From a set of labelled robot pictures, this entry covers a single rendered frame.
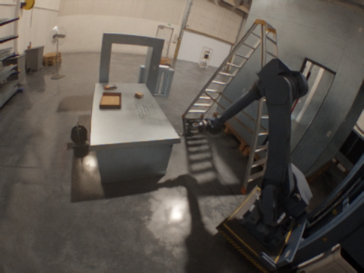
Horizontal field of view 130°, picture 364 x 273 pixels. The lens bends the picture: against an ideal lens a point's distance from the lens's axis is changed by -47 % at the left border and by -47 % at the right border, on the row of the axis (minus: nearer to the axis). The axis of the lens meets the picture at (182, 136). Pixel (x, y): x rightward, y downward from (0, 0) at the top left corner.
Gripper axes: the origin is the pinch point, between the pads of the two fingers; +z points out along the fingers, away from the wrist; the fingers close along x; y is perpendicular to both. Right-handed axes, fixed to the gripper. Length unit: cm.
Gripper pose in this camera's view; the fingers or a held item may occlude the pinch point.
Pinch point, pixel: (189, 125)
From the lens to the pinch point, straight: 188.7
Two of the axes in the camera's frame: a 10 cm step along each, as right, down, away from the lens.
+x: 4.7, 3.0, -8.3
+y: 0.8, -9.5, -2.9
